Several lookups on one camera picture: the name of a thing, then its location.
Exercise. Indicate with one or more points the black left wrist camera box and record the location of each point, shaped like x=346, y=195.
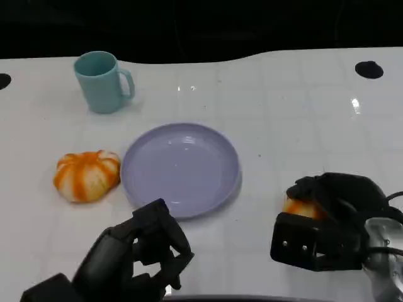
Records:
x=50, y=289

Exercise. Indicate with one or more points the pale green mug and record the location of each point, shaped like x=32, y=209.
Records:
x=99, y=85

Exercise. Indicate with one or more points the lilac plate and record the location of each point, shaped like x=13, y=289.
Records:
x=179, y=170

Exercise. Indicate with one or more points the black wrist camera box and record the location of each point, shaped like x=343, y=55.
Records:
x=296, y=242
x=50, y=289

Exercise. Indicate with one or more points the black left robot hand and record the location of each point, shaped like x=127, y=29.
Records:
x=113, y=267

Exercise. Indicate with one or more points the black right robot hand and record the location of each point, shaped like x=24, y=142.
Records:
x=349, y=195

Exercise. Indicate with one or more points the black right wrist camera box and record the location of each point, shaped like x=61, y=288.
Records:
x=296, y=242

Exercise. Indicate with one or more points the orange white toy bread roll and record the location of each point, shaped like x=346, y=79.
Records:
x=86, y=176
x=302, y=209

